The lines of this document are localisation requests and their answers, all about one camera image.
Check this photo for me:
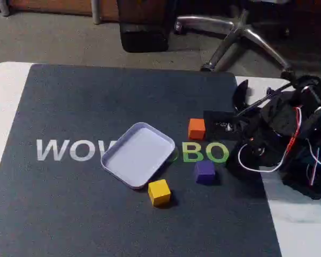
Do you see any white looped cable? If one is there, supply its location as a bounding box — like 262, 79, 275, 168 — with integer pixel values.
237, 143, 288, 172

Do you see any purple wooden block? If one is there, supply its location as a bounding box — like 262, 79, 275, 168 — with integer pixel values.
194, 160, 216, 185

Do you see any grey metal leg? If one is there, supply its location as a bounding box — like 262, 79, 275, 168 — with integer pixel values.
0, 0, 11, 17
91, 0, 102, 25

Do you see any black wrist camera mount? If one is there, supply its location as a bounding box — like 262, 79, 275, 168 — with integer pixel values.
203, 110, 243, 141

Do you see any orange wooden block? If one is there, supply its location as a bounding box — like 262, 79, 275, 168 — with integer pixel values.
187, 118, 206, 140

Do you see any black camera cable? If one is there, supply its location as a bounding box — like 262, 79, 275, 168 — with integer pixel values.
236, 81, 296, 117

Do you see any red white servo cable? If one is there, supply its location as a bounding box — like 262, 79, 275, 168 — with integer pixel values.
287, 106, 303, 154

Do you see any brown wooden furniture panel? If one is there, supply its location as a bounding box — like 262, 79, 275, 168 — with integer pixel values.
0, 0, 121, 16

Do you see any yellow wooden block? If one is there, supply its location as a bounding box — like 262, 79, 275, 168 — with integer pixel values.
147, 178, 172, 207

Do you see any black table clamp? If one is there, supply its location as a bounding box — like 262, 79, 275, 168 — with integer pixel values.
231, 79, 276, 116

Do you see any chrome office chair base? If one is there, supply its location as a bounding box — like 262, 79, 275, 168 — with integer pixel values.
173, 7, 297, 78

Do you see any black printed desk mat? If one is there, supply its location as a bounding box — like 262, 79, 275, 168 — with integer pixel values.
0, 63, 283, 257

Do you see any black rectangular bin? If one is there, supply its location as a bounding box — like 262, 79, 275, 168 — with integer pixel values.
119, 0, 177, 53

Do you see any lavender plastic tray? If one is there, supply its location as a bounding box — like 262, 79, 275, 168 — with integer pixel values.
100, 122, 176, 191

